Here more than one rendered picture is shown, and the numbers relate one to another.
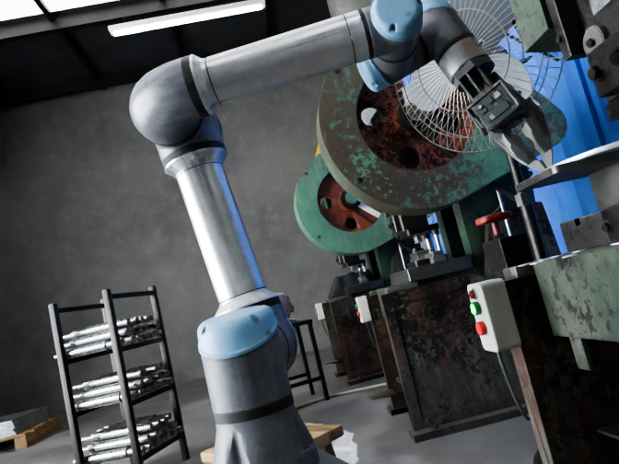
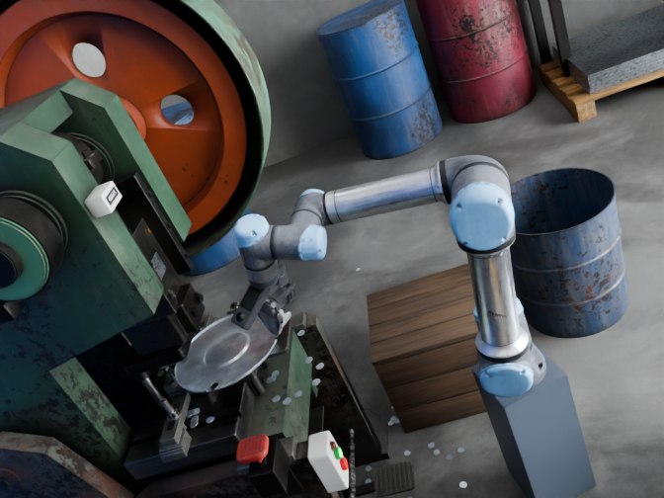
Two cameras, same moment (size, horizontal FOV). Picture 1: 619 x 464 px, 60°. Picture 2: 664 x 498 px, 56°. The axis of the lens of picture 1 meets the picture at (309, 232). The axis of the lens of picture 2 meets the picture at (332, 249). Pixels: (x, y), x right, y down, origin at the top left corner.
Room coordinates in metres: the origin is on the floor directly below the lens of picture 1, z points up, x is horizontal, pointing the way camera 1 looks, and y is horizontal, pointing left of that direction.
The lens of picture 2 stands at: (2.03, 0.23, 1.66)
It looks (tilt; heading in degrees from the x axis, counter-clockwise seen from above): 29 degrees down; 199
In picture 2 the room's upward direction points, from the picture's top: 25 degrees counter-clockwise
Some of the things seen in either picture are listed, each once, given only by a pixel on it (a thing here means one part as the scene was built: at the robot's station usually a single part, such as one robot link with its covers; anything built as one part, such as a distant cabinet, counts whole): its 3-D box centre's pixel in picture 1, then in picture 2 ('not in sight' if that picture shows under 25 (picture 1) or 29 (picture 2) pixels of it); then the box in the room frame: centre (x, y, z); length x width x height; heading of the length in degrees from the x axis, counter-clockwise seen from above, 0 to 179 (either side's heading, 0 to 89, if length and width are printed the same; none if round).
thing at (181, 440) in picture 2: not in sight; (172, 418); (1.04, -0.65, 0.76); 0.17 x 0.06 x 0.10; 5
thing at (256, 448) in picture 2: (496, 231); (258, 457); (1.18, -0.40, 0.72); 0.07 x 0.06 x 0.08; 95
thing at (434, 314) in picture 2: not in sight; (438, 346); (0.32, -0.13, 0.18); 0.40 x 0.38 x 0.35; 96
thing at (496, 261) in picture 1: (514, 277); (279, 481); (1.16, -0.40, 0.62); 0.10 x 0.06 x 0.20; 5
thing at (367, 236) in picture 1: (393, 255); not in sight; (4.38, -0.62, 0.87); 1.53 x 0.99 x 1.74; 98
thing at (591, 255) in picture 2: not in sight; (562, 254); (0.05, 0.36, 0.24); 0.42 x 0.42 x 0.48
